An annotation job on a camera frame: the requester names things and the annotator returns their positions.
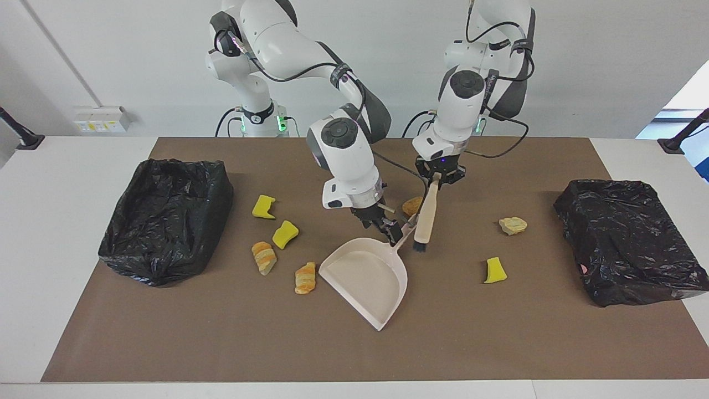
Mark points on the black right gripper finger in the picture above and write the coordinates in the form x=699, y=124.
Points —
x=399, y=235
x=388, y=231

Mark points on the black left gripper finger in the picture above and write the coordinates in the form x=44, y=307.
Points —
x=428, y=183
x=446, y=181

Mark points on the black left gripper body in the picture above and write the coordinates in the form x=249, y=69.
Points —
x=443, y=166

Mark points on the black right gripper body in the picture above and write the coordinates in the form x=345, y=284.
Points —
x=374, y=217

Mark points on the brown oblong bread roll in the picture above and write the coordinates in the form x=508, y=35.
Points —
x=411, y=206

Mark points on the beige brush with black bristles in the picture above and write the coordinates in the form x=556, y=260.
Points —
x=425, y=221

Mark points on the beige plastic dustpan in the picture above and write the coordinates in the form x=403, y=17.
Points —
x=365, y=271

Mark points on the pale bread piece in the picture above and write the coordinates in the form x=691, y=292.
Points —
x=513, y=225

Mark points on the yellow sponge chunk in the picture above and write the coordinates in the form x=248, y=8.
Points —
x=284, y=234
x=494, y=271

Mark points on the orange striped croissant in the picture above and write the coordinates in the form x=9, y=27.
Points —
x=264, y=258
x=305, y=278

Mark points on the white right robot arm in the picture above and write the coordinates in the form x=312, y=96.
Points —
x=338, y=155

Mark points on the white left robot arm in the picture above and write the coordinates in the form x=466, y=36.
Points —
x=465, y=111

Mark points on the black-bagged bin with pink spot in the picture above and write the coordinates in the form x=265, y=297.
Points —
x=626, y=244

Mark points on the black-bagged trash bin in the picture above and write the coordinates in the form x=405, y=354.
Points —
x=166, y=221

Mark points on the notched yellow sponge piece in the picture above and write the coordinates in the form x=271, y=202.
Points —
x=261, y=208

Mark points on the brown table mat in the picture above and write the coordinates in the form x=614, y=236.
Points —
x=354, y=343

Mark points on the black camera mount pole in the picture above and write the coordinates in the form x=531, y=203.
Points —
x=27, y=139
x=673, y=145

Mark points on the white wall socket box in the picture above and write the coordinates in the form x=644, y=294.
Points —
x=99, y=119

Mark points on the white wall conduit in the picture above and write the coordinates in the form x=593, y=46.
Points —
x=60, y=52

